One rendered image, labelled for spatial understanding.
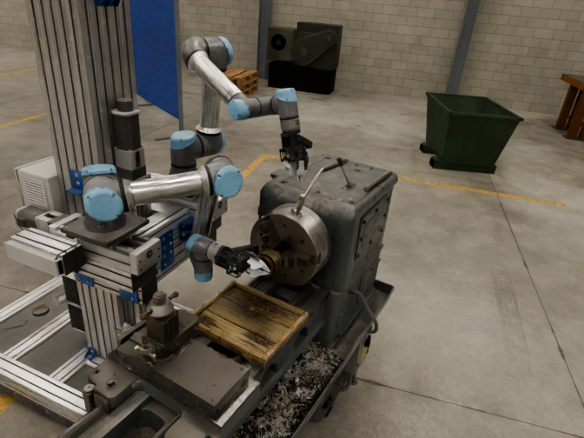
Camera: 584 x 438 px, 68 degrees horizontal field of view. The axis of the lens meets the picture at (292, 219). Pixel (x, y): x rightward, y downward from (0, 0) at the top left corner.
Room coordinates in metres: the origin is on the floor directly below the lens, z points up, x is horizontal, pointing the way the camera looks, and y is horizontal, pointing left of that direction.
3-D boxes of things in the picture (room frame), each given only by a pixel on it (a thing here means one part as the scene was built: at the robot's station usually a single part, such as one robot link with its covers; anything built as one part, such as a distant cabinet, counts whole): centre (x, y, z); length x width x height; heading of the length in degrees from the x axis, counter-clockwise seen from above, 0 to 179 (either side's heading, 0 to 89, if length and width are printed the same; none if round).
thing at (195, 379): (0.97, 0.31, 0.95); 0.43 x 0.17 x 0.05; 62
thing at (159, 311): (1.01, 0.37, 1.13); 0.08 x 0.08 x 0.03
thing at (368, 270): (1.87, -0.17, 0.43); 0.60 x 0.48 x 0.86; 152
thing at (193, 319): (1.03, 0.35, 0.99); 0.20 x 0.10 x 0.05; 152
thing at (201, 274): (1.46, 0.35, 0.98); 0.11 x 0.08 x 0.11; 26
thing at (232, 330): (1.27, 0.13, 0.89); 0.36 x 0.30 x 0.04; 62
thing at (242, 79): (9.70, 1.56, 0.22); 1.25 x 0.86 x 0.44; 170
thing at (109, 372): (0.93, 0.32, 0.90); 0.47 x 0.30 x 0.06; 62
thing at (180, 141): (1.88, 0.52, 1.33); 0.13 x 0.12 x 0.14; 139
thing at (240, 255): (1.36, 0.21, 1.08); 0.12 x 0.09 x 0.08; 60
